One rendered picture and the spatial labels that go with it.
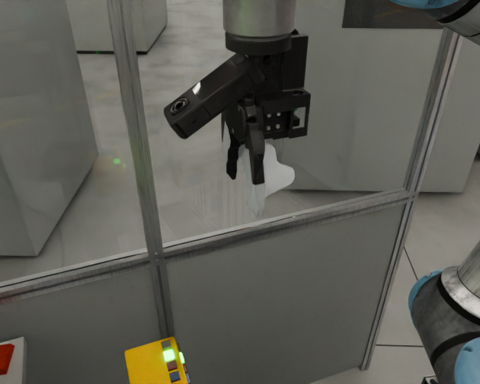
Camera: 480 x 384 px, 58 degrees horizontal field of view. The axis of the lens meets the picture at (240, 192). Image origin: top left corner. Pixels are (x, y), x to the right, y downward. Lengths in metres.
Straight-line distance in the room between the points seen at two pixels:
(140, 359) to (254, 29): 0.66
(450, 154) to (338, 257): 1.85
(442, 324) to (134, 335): 0.93
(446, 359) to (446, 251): 2.21
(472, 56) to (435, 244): 1.14
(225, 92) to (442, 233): 2.70
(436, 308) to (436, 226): 2.35
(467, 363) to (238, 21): 0.54
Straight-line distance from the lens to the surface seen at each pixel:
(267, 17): 0.45
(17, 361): 1.26
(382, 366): 2.25
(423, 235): 3.01
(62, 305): 1.28
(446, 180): 3.34
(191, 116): 0.46
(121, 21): 0.92
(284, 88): 0.50
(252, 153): 0.48
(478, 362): 0.72
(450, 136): 3.16
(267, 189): 0.51
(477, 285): 0.75
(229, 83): 0.46
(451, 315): 0.77
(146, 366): 0.89
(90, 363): 1.48
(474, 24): 0.37
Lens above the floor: 1.80
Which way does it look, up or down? 35 degrees down
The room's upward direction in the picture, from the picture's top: straight up
